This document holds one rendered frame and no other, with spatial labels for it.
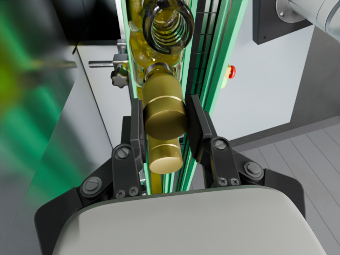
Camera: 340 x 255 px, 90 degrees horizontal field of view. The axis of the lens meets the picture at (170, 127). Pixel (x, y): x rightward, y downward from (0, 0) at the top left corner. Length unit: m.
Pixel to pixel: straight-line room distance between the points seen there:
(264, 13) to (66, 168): 0.71
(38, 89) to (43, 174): 0.11
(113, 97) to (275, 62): 0.73
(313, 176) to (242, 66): 2.15
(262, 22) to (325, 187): 2.31
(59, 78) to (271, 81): 0.92
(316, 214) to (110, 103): 2.49
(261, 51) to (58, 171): 0.82
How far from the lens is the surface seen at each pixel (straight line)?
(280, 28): 0.80
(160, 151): 0.16
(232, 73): 0.57
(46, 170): 0.28
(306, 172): 2.80
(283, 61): 0.97
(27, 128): 0.20
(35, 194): 0.26
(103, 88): 0.46
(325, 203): 2.71
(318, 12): 0.64
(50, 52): 0.25
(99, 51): 0.41
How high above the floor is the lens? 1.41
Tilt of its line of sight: 41 degrees down
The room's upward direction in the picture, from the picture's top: 171 degrees clockwise
